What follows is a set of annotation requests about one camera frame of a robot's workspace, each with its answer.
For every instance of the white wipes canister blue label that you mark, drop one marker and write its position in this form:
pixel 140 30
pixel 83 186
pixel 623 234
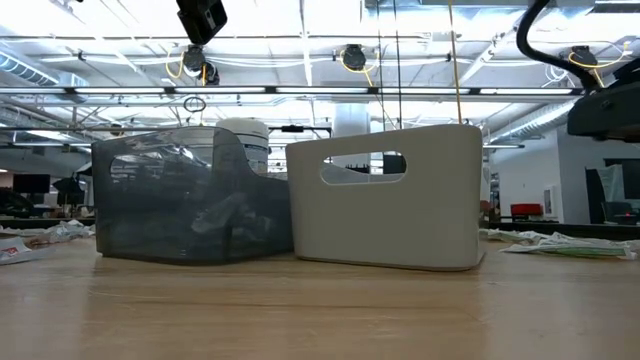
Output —
pixel 252 137

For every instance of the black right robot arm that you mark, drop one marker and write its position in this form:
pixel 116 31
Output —
pixel 605 115

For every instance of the white ribbed ceiling duct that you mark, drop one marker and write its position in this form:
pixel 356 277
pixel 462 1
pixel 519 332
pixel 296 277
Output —
pixel 540 120

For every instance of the black monitor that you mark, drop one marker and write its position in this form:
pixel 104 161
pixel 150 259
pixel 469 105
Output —
pixel 31 184

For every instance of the black horizontal rail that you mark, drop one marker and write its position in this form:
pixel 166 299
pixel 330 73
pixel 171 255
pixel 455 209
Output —
pixel 310 129

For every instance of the light grey plastic bin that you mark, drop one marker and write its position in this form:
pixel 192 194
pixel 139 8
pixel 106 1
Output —
pixel 380 225

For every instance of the red box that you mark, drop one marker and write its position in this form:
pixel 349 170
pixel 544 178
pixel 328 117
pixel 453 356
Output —
pixel 526 210

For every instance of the red print bandage wrapper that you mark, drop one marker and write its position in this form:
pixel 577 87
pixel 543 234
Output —
pixel 20 252

